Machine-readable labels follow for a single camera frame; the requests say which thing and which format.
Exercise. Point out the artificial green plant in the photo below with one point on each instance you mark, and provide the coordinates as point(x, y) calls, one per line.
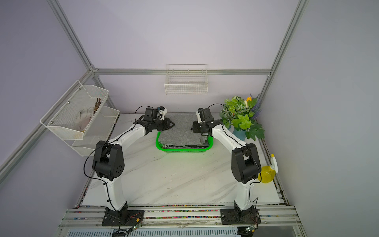
point(241, 114)

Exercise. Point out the upper white mesh shelf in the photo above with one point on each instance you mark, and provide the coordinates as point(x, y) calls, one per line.
point(60, 118)

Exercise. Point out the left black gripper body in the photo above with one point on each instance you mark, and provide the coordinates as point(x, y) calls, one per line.
point(162, 125)

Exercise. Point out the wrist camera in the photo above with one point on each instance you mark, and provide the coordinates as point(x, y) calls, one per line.
point(199, 119)
point(161, 112)

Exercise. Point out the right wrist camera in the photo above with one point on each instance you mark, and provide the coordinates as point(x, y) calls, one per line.
point(199, 119)

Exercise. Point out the grey scarf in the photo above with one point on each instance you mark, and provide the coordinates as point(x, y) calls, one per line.
point(181, 133)

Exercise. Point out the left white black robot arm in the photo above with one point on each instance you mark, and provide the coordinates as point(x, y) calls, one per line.
point(108, 164)

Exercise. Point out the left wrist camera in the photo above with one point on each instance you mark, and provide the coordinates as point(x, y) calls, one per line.
point(161, 112)

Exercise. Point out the teal vase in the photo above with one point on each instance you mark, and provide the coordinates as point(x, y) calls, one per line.
point(240, 134)

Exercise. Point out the clear glove in shelf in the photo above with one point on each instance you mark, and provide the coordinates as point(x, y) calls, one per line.
point(83, 118)

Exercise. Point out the white mesh shelf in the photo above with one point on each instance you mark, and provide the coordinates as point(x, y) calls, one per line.
point(100, 129)
point(60, 118)

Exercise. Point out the yellow spray bottle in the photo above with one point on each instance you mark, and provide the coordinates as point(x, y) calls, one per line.
point(268, 172)

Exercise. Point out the green plastic basket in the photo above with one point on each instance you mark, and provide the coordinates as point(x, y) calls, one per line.
point(196, 149)

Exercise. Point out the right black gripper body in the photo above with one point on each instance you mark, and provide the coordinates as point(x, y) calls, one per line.
point(199, 128)

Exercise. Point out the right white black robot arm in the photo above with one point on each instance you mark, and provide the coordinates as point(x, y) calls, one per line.
point(245, 167)

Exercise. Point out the black white checked scarf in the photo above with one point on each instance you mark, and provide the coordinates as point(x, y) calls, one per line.
point(170, 146)

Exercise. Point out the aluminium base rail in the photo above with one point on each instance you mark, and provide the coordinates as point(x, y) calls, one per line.
point(183, 221)

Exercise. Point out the lower white mesh shelf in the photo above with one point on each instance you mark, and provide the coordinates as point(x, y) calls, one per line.
point(100, 129)

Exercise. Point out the white wire wall basket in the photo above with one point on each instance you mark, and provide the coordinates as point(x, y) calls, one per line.
point(186, 79)

